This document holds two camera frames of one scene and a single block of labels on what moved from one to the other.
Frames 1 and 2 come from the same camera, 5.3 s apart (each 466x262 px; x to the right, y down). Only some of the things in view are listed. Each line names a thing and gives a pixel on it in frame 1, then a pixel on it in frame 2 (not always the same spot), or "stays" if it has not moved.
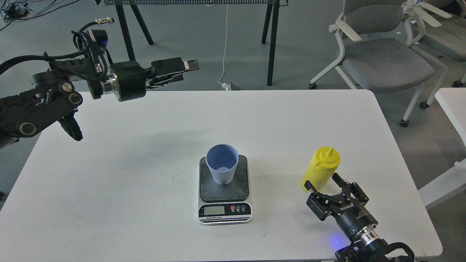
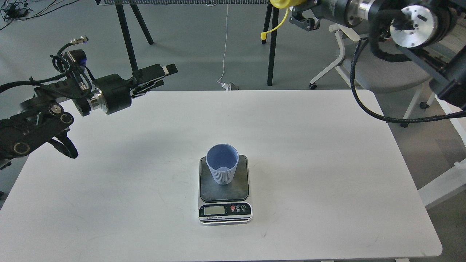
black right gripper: [353, 218] to [333, 11]
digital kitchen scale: [220, 204] stays
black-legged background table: [270, 26] stays
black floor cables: [17, 11] stays
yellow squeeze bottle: [323, 165] to [280, 4]
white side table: [453, 101] stays
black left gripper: [128, 80] to [112, 92]
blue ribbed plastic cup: [222, 159] stays
